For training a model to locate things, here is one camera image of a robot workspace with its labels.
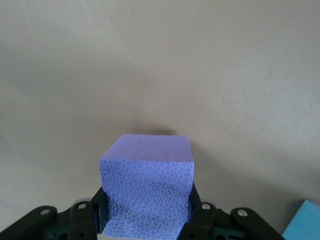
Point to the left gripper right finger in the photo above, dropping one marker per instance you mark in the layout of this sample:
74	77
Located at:
225	227

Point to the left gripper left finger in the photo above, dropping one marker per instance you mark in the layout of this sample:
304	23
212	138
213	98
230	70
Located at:
62	225

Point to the blue foam cube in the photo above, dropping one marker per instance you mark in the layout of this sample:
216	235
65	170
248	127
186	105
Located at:
305	222

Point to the purple foam cube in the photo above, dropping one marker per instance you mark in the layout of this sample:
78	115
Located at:
147	180

